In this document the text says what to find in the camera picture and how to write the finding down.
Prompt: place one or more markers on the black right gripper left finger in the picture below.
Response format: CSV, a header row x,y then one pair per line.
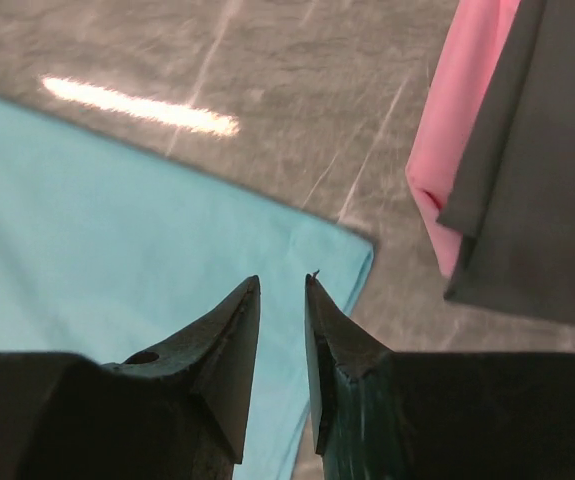
x,y
175,410

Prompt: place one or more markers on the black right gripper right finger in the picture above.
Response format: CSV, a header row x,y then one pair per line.
x,y
381,414

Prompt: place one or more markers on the mint green polo shirt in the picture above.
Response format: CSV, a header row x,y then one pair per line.
x,y
106,249

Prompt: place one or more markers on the folded dark grey t shirt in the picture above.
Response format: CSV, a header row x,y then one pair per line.
x,y
513,198

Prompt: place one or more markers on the folded pink t shirt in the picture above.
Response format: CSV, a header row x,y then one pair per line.
x,y
467,61

